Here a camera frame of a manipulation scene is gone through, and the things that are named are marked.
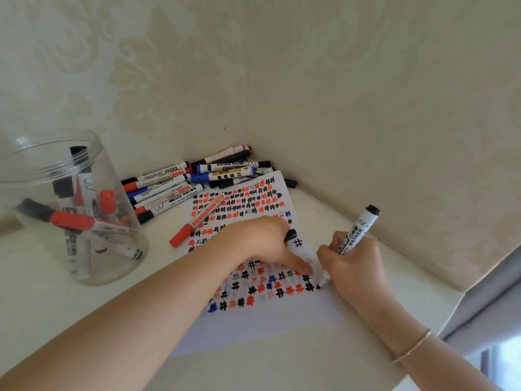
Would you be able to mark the person's left thumb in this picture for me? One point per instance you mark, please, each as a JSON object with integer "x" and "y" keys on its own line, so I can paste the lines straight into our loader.
{"x": 299, "y": 265}

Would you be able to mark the black marker cap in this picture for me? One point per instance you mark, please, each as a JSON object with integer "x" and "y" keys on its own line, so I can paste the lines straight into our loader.
{"x": 291, "y": 235}

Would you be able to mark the person's left forearm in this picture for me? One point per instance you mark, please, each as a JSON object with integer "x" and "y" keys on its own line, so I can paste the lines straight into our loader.
{"x": 122, "y": 333}

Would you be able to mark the black whiteboard marker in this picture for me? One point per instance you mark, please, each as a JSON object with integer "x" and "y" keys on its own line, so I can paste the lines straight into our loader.
{"x": 364, "y": 221}

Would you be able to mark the person's left hand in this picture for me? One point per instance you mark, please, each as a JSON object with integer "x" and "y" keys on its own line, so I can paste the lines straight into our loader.
{"x": 256, "y": 244}

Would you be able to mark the bunch of mixed marker pens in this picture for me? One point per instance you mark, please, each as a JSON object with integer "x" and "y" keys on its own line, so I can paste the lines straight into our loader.
{"x": 73, "y": 220}

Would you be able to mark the clear plastic jar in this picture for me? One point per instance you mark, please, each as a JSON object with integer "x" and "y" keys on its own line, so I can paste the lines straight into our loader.
{"x": 40, "y": 256}

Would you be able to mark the person's right hand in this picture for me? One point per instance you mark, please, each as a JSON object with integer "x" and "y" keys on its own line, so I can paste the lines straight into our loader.
{"x": 362, "y": 268}

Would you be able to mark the person's right fingers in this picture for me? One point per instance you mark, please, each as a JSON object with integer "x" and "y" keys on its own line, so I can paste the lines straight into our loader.
{"x": 327, "y": 258}

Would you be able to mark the pile of mixed marker pens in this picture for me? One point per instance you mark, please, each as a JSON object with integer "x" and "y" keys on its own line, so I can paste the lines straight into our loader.
{"x": 163, "y": 187}

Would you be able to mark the red whiteboard marker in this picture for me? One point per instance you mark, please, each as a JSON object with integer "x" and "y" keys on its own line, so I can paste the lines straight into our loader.
{"x": 199, "y": 219}

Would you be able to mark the person's right forearm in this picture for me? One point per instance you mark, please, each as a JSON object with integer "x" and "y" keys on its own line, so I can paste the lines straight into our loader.
{"x": 439, "y": 370}

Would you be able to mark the white paper sheet with scribbles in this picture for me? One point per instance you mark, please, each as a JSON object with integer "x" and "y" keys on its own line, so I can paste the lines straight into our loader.
{"x": 252, "y": 199}

